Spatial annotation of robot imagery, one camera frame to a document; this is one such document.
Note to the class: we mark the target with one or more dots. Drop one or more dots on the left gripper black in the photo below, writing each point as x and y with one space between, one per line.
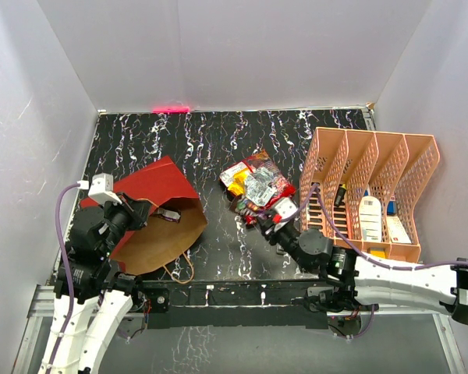
137 209

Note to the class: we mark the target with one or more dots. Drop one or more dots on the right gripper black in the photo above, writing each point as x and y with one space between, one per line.
266 224

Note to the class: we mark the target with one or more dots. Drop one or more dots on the brown purple candy packet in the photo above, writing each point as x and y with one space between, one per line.
168 215

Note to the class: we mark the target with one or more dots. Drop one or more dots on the red brown paper bag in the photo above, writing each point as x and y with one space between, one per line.
160 242

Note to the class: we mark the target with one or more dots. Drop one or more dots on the white wrapper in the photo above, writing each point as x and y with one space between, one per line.
258 186

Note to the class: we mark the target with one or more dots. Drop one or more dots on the red cookie snack bag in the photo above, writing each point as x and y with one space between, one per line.
252 163

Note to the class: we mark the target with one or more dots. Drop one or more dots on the yellow snack packet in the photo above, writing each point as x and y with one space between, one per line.
237 186

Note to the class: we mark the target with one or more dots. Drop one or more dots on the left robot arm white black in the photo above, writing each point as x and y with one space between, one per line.
90 302

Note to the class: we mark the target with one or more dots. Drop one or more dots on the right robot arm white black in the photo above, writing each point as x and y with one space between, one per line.
363 280

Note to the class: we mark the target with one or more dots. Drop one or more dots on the black yellow marker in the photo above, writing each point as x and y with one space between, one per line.
339 197

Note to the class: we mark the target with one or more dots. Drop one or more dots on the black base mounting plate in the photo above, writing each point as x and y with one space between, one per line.
233 303

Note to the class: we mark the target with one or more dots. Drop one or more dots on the peach plastic desk organizer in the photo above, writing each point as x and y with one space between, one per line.
378 164

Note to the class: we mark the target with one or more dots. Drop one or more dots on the white lotion bottle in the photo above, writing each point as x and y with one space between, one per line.
370 219

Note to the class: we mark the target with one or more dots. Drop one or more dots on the yellow sticky note pad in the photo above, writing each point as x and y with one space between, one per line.
378 252

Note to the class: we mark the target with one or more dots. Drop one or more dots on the pink tape strip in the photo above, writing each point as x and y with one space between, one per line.
171 109

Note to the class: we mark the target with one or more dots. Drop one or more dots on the blue small box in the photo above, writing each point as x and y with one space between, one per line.
392 208

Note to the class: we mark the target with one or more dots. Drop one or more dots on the white red card box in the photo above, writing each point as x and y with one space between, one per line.
396 231

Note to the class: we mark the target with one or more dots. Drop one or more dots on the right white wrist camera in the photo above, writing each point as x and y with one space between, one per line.
285 210

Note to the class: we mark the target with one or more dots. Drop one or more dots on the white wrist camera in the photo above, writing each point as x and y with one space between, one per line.
285 210
100 189

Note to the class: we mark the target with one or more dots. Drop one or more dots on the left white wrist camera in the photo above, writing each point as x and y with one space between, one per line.
100 189

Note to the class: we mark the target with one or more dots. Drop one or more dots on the aluminium front rail frame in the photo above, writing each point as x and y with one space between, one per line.
42 307

